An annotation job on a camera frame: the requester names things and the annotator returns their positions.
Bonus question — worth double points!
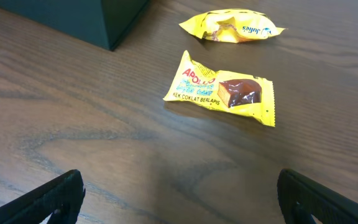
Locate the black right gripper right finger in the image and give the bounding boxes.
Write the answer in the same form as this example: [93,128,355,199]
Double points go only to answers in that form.
[277,169,358,224]

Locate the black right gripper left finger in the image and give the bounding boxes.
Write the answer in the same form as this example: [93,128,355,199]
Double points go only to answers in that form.
[0,169,86,224]

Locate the yellow Apollo cake packet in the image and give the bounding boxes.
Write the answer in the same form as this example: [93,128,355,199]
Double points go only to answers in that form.
[163,50,275,127]

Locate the black open box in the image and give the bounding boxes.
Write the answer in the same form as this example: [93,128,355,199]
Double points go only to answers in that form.
[0,0,150,50]

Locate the yellow Julies snack packet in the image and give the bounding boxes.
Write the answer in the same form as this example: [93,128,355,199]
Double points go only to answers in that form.
[179,9,284,43]

